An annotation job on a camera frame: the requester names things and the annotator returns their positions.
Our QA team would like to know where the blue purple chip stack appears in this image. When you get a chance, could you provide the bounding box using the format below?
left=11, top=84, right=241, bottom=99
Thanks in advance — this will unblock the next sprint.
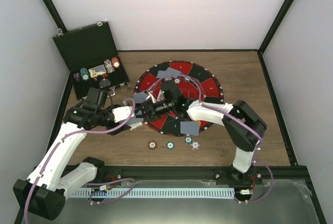
left=190, top=141, right=200, bottom=150

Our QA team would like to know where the boxed playing card deck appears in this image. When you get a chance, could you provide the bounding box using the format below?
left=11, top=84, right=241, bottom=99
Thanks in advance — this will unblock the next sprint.
left=88, top=65, right=107, bottom=78

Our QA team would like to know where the brown chip stack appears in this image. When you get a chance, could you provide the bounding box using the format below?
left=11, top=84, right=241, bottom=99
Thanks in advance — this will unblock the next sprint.
left=148, top=141, right=157, bottom=150

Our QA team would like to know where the red chip stack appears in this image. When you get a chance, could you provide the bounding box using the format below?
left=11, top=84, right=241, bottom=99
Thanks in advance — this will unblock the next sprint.
left=111, top=57, right=121, bottom=69

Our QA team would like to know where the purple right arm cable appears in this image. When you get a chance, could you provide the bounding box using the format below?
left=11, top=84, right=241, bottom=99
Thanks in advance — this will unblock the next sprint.
left=148, top=74, right=274, bottom=205

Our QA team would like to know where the chrome case handle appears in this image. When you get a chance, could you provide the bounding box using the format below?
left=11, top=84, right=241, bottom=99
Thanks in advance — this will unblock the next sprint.
left=108, top=88, right=116, bottom=97

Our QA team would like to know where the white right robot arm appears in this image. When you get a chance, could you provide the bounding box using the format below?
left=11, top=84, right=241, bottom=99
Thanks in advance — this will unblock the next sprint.
left=135, top=80, right=267, bottom=184

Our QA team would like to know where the clear acrylic dealer button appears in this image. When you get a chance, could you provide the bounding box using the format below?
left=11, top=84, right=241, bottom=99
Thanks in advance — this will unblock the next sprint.
left=99, top=78, right=110, bottom=88

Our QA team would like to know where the green blue 50 chip stack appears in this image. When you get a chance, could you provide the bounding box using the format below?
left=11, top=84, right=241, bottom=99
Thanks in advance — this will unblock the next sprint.
left=80, top=68, right=89, bottom=81

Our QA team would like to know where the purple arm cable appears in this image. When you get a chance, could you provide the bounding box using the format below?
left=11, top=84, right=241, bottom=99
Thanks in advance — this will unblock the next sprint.
left=23, top=98, right=136, bottom=223
left=148, top=74, right=274, bottom=205

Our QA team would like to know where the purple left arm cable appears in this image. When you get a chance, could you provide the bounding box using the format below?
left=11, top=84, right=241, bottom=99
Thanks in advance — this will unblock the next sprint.
left=23, top=98, right=136, bottom=223

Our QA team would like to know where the light blue slotted strip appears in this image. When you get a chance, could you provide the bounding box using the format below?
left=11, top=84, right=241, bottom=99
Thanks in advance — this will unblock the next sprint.
left=71, top=188, right=235, bottom=199

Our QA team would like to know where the purple black chip stack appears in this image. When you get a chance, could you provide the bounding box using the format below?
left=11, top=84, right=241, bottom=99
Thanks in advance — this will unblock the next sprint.
left=73, top=73, right=81, bottom=83

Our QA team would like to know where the black mounting rail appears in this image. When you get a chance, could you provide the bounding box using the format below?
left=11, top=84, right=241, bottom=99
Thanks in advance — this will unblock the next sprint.
left=94, top=166, right=310, bottom=186

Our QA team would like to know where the round red black poker mat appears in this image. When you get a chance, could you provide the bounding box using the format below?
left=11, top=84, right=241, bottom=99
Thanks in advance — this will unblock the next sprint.
left=133, top=61, right=224, bottom=137

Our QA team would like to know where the blue backed card deck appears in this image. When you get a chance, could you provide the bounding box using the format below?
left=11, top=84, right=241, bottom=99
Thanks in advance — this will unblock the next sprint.
left=126, top=118, right=144, bottom=130

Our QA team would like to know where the black poker case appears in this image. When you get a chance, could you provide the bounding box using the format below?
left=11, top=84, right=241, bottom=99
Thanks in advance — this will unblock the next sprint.
left=53, top=21, right=130, bottom=100

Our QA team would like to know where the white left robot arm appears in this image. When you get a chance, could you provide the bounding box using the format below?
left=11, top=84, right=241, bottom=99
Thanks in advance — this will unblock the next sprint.
left=13, top=88, right=135, bottom=223

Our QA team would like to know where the blue backed playing card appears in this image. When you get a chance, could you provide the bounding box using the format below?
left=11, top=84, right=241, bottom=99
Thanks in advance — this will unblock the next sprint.
left=156, top=70, right=172, bottom=79
left=133, top=91, right=149, bottom=104
left=165, top=68, right=181, bottom=78
left=180, top=121, right=200, bottom=136

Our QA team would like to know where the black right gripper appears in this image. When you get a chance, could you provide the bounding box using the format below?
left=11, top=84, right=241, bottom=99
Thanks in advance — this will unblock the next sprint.
left=135, top=99, right=175, bottom=122

